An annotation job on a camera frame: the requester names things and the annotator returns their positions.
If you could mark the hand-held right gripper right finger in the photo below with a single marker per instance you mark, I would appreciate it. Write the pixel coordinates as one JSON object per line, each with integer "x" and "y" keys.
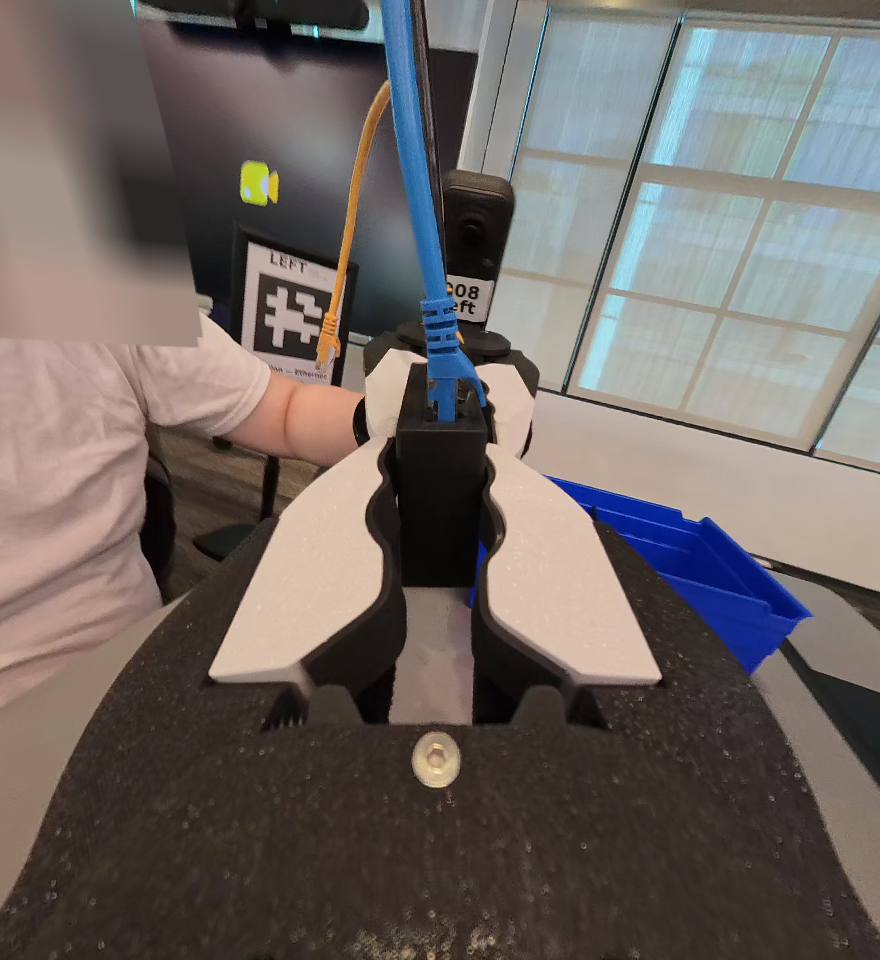
{"x": 583, "y": 600}

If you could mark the framed black-white marker sign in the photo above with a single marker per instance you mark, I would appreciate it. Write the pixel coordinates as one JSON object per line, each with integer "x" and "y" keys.
{"x": 290, "y": 315}

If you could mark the black network switch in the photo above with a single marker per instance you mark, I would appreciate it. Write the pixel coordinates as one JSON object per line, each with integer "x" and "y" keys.
{"x": 440, "y": 495}

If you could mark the black wristband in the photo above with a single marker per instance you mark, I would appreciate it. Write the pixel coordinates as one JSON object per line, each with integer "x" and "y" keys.
{"x": 362, "y": 420}

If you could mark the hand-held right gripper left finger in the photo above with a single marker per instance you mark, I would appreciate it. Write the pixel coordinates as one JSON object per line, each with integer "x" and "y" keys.
{"x": 282, "y": 600}

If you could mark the person's left forearm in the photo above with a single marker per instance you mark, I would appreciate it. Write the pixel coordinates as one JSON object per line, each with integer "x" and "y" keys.
{"x": 305, "y": 420}

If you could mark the dark rectangular table panel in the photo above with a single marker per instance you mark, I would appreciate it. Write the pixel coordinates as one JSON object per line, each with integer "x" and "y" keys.
{"x": 875, "y": 720}

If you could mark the large dark wall screen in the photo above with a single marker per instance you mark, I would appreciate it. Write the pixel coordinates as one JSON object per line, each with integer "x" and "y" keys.
{"x": 260, "y": 105}

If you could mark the blue plastic bin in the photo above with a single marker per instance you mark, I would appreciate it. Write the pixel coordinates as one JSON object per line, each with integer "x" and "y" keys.
{"x": 710, "y": 578}

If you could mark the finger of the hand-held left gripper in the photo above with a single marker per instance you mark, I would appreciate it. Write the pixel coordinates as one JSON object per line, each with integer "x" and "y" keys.
{"x": 509, "y": 420}
{"x": 386, "y": 398}

